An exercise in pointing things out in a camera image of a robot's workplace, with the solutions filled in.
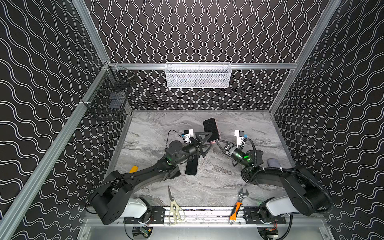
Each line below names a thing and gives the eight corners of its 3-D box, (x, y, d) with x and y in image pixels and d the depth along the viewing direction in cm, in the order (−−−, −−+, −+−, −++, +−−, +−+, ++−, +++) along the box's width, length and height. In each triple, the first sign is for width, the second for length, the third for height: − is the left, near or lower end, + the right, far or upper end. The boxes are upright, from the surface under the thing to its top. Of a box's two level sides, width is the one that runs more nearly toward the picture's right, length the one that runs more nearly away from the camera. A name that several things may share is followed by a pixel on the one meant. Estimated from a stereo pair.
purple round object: (268, 168, 93) (271, 165, 90) (266, 160, 96) (268, 157, 93) (278, 168, 93) (280, 165, 90) (275, 160, 96) (277, 157, 93)
